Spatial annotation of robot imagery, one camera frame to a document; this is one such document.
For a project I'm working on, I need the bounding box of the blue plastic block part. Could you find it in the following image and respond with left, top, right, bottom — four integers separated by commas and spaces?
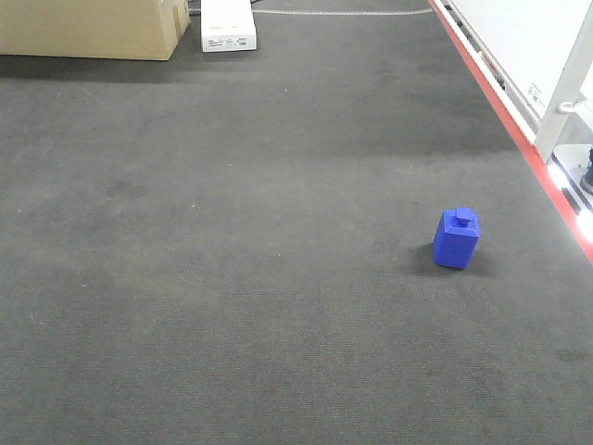
433, 208, 482, 270

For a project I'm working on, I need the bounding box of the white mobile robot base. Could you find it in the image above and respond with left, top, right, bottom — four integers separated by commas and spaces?
444, 1, 592, 220

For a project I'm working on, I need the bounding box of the black conveyor belt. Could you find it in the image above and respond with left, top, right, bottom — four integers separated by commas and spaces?
1, 1, 592, 444

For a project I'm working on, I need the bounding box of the white long cardboard box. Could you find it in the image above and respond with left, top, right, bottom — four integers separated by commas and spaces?
200, 0, 258, 53

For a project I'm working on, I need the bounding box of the brown cardboard box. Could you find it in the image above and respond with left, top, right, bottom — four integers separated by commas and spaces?
1, 0, 190, 60

